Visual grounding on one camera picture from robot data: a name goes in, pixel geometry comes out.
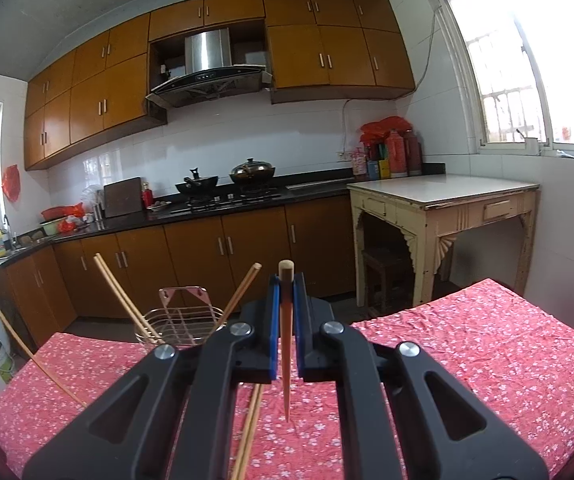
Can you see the white cup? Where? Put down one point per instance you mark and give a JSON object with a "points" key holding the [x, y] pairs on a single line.
{"points": [[532, 146]]}

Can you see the red bottle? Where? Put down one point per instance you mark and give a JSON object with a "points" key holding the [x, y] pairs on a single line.
{"points": [[147, 196]]}

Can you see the small red plastic bag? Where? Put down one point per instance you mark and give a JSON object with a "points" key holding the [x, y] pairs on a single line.
{"points": [[72, 224]]}

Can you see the dark wooden cutting board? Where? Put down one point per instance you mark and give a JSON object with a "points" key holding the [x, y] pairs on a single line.
{"points": [[123, 197]]}

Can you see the narrow wooden wall cabinet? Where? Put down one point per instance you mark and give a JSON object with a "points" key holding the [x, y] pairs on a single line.
{"points": [[207, 10]]}

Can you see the wide wooden wall cabinet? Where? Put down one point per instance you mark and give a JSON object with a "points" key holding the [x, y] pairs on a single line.
{"points": [[337, 50], [92, 95]]}

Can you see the red floral tablecloth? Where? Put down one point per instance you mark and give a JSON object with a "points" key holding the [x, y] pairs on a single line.
{"points": [[442, 360]]}

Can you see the black gas stove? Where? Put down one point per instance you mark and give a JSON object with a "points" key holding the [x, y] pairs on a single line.
{"points": [[227, 201]]}

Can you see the steel range hood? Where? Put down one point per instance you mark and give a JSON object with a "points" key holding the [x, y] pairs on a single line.
{"points": [[207, 50]]}

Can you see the cream wooden side table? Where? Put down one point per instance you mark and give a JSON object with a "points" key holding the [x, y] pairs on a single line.
{"points": [[442, 190]]}

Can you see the pink bottle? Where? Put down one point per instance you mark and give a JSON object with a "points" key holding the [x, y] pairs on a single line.
{"points": [[358, 166]]}

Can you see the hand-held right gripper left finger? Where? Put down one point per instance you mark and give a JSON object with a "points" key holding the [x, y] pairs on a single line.
{"points": [[275, 340]]}

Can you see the wall outlet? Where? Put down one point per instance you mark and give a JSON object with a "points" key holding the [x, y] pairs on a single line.
{"points": [[342, 155]]}

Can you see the white plastic bag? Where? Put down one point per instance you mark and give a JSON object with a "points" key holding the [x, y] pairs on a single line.
{"points": [[91, 195]]}

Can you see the wooden chopstick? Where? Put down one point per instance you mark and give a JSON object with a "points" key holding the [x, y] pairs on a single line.
{"points": [[34, 356], [132, 300], [287, 310], [123, 300], [250, 435], [243, 435], [241, 290]]}

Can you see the lidded dark wok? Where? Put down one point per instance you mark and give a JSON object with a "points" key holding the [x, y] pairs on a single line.
{"points": [[252, 172]]}

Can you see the blue and yellow box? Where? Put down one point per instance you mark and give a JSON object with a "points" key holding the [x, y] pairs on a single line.
{"points": [[379, 170]]}

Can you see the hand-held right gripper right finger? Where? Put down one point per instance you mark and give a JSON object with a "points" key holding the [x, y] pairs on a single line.
{"points": [[300, 360]]}

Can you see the wooden base cabinets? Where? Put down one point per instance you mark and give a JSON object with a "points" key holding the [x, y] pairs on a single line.
{"points": [[192, 255]]}

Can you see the large red plastic bag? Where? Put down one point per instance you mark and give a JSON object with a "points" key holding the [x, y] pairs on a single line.
{"points": [[382, 127]]}

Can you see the metal cup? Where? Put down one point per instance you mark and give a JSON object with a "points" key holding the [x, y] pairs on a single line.
{"points": [[98, 211]]}

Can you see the plate of food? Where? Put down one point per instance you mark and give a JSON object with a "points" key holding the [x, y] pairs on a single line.
{"points": [[159, 205]]}

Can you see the large barred window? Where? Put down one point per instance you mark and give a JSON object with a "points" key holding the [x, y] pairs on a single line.
{"points": [[557, 60]]}

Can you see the black kitchen countertop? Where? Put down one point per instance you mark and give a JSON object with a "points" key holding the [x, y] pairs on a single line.
{"points": [[132, 220]]}

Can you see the dark red thermos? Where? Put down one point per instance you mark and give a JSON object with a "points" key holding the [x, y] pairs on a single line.
{"points": [[413, 155]]}

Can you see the metal faucet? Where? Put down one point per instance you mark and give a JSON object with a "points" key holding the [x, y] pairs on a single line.
{"points": [[9, 232]]}

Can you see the green basin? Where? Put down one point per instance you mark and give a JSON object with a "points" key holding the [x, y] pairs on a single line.
{"points": [[51, 227]]}

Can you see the red bag on wall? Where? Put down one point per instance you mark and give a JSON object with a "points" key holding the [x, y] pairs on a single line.
{"points": [[11, 182]]}

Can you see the red basin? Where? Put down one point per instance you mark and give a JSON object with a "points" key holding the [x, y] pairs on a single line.
{"points": [[57, 211]]}

